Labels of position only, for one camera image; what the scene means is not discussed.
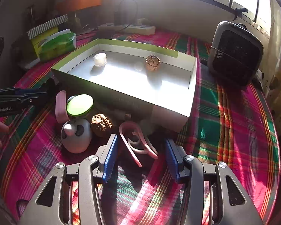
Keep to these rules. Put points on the panda toy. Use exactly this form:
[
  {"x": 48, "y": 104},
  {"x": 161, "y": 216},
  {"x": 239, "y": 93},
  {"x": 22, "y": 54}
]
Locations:
[{"x": 76, "y": 134}]

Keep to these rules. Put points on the green tissue pack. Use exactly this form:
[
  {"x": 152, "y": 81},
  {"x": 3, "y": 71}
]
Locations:
[{"x": 57, "y": 45}]

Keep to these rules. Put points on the green-topped round lamp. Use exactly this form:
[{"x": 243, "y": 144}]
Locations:
[{"x": 79, "y": 105}]

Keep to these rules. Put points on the plaid blanket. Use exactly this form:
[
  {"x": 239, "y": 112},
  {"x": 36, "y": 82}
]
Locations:
[{"x": 224, "y": 121}]

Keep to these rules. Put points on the yellow-green box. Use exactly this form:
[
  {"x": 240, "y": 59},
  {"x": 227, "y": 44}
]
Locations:
[{"x": 42, "y": 38}]

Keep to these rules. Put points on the grey desktop fan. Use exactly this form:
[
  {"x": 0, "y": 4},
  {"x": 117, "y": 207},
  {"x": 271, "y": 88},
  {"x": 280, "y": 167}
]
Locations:
[{"x": 235, "y": 54}]

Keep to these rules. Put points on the white and green cardboard box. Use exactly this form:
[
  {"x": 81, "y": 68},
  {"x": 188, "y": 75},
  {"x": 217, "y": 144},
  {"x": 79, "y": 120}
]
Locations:
[{"x": 121, "y": 75}]

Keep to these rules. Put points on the white power strip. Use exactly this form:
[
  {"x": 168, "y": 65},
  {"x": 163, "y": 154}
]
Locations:
[{"x": 126, "y": 28}]

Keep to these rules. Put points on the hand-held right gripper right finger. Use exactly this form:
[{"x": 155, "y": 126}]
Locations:
[{"x": 172, "y": 161}]

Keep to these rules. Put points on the pink and white clip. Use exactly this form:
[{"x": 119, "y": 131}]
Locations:
[{"x": 137, "y": 143}]

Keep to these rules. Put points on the pink oblong case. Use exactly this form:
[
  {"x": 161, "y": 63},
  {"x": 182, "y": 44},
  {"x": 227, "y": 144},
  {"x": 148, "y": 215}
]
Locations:
[{"x": 60, "y": 107}]

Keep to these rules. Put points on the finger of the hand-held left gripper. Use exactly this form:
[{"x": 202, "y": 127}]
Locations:
[
  {"x": 18, "y": 99},
  {"x": 25, "y": 90}
]

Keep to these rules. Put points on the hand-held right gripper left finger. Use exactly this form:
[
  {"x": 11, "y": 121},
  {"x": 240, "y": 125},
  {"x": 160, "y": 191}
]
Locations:
[{"x": 110, "y": 159}]

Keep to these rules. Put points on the orange box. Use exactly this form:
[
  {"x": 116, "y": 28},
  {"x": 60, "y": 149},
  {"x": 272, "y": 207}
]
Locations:
[{"x": 79, "y": 2}]

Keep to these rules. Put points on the person's left hand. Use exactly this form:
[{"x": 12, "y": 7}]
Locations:
[{"x": 1, "y": 129}]

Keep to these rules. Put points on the striped box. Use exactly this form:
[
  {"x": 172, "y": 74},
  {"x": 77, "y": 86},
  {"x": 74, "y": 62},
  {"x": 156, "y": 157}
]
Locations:
[{"x": 48, "y": 25}]

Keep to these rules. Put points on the walnut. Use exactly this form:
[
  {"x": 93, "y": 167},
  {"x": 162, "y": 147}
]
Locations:
[
  {"x": 100, "y": 124},
  {"x": 152, "y": 62}
]

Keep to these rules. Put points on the small white jar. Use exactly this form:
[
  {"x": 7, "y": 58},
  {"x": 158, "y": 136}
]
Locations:
[{"x": 99, "y": 59}]

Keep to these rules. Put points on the black window hook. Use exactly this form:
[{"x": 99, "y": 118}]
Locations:
[{"x": 240, "y": 11}]

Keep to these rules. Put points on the beige curtain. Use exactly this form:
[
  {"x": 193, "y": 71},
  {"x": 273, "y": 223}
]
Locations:
[{"x": 278, "y": 75}]

